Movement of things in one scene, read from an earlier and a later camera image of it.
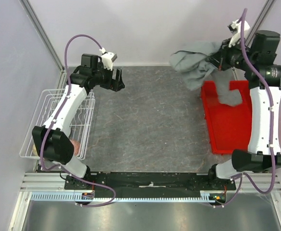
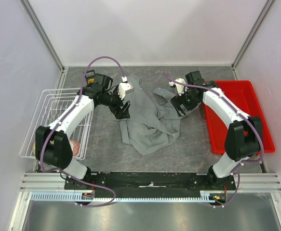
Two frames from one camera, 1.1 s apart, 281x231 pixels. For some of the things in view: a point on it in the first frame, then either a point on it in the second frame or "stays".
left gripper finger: [114, 81] → [119, 115]
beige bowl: [34, 151] stays
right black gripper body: [229, 56] → [187, 99]
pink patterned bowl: [76, 144] stays
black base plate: [154, 183] stays
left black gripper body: [105, 78] → [115, 102]
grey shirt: [193, 68] → [154, 118]
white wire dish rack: [81, 128] stays
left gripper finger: [119, 84] → [126, 113]
